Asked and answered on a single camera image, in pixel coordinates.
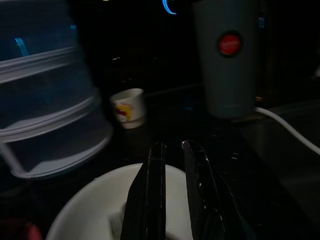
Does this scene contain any white canister outlet hose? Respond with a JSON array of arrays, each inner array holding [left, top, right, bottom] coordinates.
[[254, 106, 320, 156]]

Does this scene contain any white tiered plastic food container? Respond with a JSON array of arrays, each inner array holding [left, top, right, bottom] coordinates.
[[0, 0, 115, 180]]

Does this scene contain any white ceramic bowl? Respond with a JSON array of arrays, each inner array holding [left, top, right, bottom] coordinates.
[[45, 162, 198, 240]]

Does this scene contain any white cup with red print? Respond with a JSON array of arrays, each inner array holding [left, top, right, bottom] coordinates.
[[109, 88, 147, 130]]

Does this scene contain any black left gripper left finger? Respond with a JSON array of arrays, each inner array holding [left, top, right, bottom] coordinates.
[[120, 141, 168, 240]]

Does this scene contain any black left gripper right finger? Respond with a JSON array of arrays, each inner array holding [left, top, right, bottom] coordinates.
[[181, 139, 256, 240]]

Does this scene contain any grey water filter canister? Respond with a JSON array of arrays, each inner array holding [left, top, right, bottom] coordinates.
[[191, 0, 260, 119]]

